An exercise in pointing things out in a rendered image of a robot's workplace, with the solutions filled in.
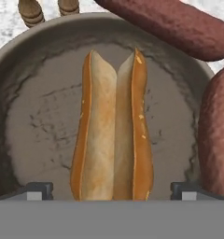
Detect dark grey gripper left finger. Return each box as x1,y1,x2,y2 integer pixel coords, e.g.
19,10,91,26
0,181,54,202

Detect reddish brown sausage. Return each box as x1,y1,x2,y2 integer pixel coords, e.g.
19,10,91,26
197,64,224,200
93,0,224,63

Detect turned wooden post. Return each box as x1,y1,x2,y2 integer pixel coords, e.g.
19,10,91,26
18,0,46,29
57,0,80,17

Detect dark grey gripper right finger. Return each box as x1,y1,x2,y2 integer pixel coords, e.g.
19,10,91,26
170,181,224,202

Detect split hot dog bun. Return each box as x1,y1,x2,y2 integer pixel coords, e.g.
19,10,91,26
69,47,155,202

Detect grey stone plate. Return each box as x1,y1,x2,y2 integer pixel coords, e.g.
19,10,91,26
0,12,216,202

